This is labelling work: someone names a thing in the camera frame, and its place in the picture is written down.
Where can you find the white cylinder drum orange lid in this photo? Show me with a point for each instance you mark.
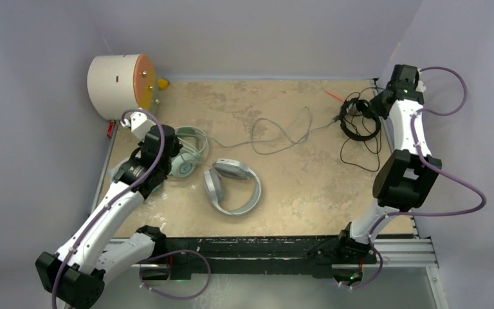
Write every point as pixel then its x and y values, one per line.
pixel 116 83

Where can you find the yellow small object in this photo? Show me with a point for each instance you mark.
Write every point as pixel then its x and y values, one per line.
pixel 163 83

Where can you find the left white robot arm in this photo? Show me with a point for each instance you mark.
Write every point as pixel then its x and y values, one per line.
pixel 74 274

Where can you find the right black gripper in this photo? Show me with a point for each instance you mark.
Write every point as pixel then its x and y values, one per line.
pixel 375 109

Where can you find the orange pencil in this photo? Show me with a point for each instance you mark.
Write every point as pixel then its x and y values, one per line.
pixel 334 95

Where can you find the white grey headphones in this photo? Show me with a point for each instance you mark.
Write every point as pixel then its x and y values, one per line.
pixel 232 187

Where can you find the mint green headphones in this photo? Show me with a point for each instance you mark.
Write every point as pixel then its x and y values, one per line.
pixel 184 147

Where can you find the red clamp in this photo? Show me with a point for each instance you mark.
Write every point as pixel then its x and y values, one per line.
pixel 110 129

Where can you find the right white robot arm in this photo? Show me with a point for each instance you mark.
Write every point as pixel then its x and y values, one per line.
pixel 403 183

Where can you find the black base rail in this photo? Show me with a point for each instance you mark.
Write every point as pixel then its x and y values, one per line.
pixel 322 257

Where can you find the black headphones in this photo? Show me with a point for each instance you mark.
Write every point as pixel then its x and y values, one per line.
pixel 359 123

